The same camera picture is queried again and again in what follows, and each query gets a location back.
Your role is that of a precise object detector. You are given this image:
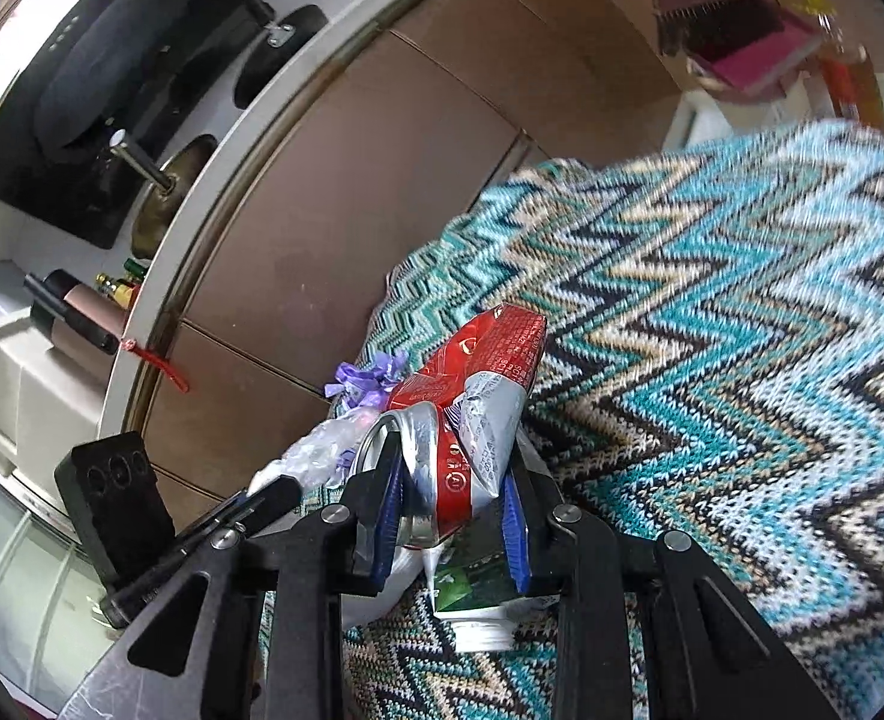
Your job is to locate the red string tie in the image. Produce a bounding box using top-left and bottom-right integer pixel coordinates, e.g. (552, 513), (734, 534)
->
(119, 338), (191, 394)

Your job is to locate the pink black thermos bottle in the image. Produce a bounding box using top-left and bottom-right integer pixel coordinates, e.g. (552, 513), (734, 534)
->
(23, 268), (126, 356)

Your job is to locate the maroon dustpan with broom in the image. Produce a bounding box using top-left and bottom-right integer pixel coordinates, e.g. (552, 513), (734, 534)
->
(654, 0), (821, 98)

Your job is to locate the green white milk pouch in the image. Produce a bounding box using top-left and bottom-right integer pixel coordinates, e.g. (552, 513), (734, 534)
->
(422, 509), (558, 653)

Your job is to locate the crushed red soda can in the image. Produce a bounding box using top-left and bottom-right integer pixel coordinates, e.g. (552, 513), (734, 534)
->
(352, 401), (496, 550)

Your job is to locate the yellow cap oil bottle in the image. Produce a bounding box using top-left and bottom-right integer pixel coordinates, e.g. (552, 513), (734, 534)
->
(800, 0), (884, 135)

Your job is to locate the brown kitchen cabinet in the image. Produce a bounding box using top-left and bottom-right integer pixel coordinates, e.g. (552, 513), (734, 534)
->
(133, 0), (681, 525)

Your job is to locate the zigzag knit rug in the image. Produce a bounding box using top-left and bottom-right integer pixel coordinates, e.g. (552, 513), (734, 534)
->
(347, 121), (884, 718)

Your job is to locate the purple ribbon plastic wrapper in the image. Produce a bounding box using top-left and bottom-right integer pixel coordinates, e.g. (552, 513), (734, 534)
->
(247, 351), (409, 496)

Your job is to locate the white countertop appliance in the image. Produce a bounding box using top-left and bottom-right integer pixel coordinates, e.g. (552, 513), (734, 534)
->
(0, 309), (105, 505)

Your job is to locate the brass wok with handle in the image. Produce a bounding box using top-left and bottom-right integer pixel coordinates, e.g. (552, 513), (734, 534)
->
(108, 128), (217, 260)

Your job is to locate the red silver snack wrapper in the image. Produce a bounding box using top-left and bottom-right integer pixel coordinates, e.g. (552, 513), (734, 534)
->
(389, 304), (546, 500)

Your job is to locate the black frying pan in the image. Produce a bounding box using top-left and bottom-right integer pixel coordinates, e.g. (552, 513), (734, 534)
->
(233, 5), (328, 109)

